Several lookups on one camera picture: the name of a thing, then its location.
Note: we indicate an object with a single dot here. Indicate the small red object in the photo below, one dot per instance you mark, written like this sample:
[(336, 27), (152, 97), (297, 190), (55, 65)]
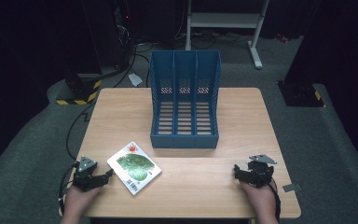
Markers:
[(282, 37)]

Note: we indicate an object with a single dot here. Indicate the person's left hand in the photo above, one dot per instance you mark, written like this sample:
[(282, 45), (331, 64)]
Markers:
[(80, 200)]

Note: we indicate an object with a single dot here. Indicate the white object on floor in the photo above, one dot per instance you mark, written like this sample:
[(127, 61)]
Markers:
[(135, 79)]

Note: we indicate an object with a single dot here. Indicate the book with green leaf cover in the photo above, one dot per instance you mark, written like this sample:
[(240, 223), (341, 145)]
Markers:
[(135, 168)]

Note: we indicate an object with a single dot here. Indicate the blue plastic file rack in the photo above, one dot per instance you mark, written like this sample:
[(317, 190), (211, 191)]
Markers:
[(185, 141)]

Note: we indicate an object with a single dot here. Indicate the white metal stand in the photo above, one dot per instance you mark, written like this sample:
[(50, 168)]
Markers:
[(227, 20)]

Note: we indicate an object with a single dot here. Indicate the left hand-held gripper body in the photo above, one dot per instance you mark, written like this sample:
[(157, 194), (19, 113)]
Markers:
[(85, 179)]

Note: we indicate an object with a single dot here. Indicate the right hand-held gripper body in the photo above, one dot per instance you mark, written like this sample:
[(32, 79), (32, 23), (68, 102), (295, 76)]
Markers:
[(259, 174)]

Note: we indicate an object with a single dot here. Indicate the person's right hand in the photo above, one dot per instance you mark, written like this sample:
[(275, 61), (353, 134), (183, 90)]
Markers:
[(261, 200)]

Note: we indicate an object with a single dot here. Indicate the black post with striped base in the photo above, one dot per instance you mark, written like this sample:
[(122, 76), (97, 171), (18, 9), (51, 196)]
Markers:
[(301, 93), (80, 90)]

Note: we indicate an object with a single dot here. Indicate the grey tape piece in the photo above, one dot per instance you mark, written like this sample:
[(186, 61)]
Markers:
[(291, 187)]

